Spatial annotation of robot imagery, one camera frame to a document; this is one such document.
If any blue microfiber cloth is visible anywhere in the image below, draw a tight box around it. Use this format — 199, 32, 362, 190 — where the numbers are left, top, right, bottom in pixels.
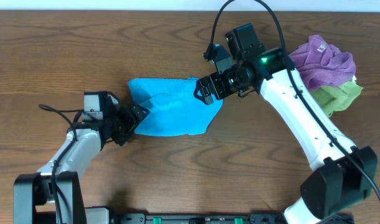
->
128, 77, 224, 137

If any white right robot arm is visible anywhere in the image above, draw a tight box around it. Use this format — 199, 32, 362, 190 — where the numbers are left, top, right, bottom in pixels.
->
194, 45, 379, 223

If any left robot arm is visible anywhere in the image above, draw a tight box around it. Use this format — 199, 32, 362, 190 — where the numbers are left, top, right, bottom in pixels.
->
13, 99, 149, 223

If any purple microfiber cloth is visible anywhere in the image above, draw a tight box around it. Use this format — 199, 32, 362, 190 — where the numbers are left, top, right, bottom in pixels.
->
289, 35, 356, 91

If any green microfiber cloth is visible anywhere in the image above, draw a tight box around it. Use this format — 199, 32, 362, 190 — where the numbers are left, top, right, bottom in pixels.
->
310, 81, 363, 117

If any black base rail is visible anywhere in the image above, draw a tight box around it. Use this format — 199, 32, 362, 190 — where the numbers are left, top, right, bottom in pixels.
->
83, 205, 354, 224

